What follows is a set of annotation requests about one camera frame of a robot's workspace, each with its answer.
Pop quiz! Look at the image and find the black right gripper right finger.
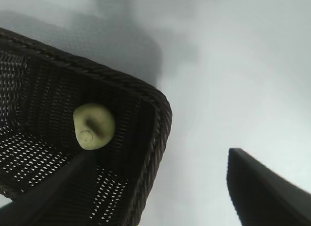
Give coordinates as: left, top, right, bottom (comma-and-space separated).
226, 148, 311, 226

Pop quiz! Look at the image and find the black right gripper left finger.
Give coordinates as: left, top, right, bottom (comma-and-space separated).
0, 153, 98, 226

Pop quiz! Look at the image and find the pale yellow egg yolk pastry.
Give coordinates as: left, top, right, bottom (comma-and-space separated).
72, 102, 116, 151

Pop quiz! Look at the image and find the dark brown wicker basket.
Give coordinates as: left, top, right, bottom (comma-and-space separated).
0, 26, 173, 226

